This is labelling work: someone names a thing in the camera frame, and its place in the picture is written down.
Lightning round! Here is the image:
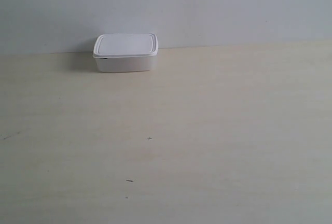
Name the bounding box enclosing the white lidded plastic container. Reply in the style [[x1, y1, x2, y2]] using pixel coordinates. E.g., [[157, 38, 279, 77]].
[[93, 33, 158, 73]]

